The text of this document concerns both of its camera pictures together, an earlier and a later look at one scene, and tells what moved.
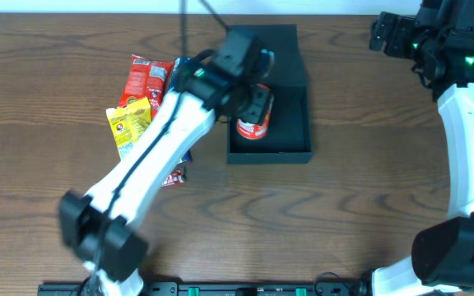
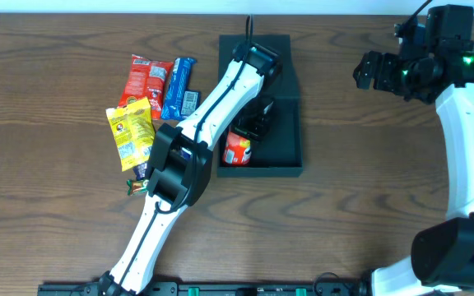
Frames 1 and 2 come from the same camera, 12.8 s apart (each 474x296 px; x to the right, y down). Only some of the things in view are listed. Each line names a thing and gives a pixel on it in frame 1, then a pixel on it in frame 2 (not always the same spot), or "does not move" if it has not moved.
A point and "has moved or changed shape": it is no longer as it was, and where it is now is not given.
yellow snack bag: x=128 y=122 does not move
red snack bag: x=146 y=78 does not move
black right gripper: x=385 y=31 to x=379 y=71
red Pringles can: x=253 y=131 has moved or changed shape
